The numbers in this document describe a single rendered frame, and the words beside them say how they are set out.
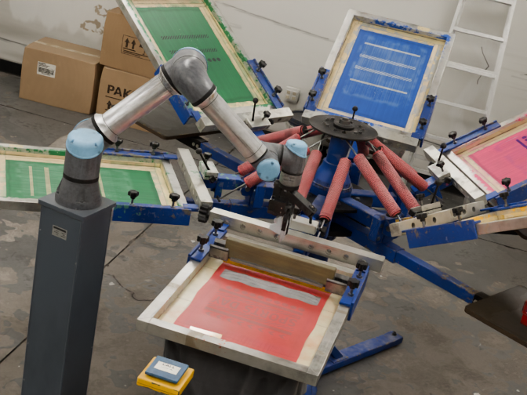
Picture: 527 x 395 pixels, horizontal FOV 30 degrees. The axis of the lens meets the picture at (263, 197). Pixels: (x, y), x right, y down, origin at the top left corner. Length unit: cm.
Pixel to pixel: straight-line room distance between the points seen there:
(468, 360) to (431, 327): 33
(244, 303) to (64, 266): 61
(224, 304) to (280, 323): 20
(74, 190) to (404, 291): 309
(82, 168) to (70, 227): 20
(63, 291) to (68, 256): 13
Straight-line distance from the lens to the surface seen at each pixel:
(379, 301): 571
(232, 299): 334
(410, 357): 524
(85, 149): 316
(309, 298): 344
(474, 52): 739
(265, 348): 311
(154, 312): 312
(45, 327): 345
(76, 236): 323
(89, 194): 322
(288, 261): 348
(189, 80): 310
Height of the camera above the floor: 253
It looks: 22 degrees down
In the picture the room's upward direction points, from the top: 11 degrees clockwise
